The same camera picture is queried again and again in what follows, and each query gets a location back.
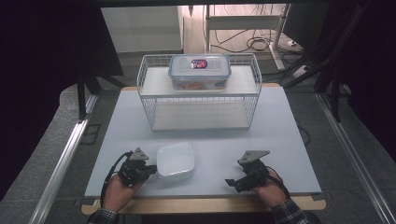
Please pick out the white power strip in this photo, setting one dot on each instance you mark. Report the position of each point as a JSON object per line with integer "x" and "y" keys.
{"x": 300, "y": 71}

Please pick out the white metal desk frame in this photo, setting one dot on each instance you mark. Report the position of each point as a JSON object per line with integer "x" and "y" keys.
{"x": 243, "y": 23}

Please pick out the aluminium floor rail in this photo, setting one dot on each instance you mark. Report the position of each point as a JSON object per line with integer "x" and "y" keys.
{"x": 355, "y": 155}
{"x": 62, "y": 168}

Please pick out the white cabinet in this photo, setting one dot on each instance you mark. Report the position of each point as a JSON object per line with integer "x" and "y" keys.
{"x": 141, "y": 29}

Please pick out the black metal stand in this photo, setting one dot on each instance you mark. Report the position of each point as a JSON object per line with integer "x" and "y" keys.
{"x": 82, "y": 93}
{"x": 334, "y": 93}

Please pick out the person's left hand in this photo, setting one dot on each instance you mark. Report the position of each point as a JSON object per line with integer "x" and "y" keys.
{"x": 118, "y": 194}

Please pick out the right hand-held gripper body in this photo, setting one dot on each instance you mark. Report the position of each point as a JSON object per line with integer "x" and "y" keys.
{"x": 253, "y": 169}

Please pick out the person's right hand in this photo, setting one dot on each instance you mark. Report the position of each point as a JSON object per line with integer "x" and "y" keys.
{"x": 271, "y": 193}

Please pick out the blue-lidded clear food container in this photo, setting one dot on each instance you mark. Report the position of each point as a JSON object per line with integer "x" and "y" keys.
{"x": 200, "y": 71}

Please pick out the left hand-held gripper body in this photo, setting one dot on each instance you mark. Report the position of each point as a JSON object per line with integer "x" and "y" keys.
{"x": 134, "y": 168}

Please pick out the translucent white plastic container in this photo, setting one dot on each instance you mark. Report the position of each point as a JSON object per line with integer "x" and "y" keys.
{"x": 176, "y": 161}

